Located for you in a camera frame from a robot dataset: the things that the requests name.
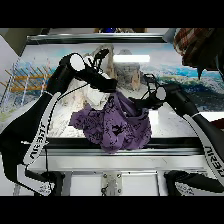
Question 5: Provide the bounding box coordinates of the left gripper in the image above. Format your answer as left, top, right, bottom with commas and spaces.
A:
94, 76, 119, 95

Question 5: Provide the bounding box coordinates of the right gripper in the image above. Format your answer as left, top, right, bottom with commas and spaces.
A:
128, 96, 156, 111

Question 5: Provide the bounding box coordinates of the purple patterned garment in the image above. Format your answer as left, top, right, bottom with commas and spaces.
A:
68, 91, 154, 154

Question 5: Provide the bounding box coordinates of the white garment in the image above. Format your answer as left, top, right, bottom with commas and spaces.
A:
74, 46, 115, 108

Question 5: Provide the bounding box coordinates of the checked shirt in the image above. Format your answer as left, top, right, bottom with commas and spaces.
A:
172, 27, 224, 81

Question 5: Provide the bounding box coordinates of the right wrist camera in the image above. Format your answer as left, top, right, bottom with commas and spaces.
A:
142, 73, 160, 98

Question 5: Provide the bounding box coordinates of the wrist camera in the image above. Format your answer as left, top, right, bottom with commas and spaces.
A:
94, 48, 111, 69
142, 73, 160, 98

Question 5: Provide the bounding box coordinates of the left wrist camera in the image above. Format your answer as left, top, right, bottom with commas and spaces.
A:
94, 48, 111, 69

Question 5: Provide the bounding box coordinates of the black cable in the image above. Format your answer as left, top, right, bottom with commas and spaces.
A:
44, 83, 91, 174

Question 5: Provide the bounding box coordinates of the silver frame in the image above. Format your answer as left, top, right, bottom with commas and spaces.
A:
13, 32, 224, 197

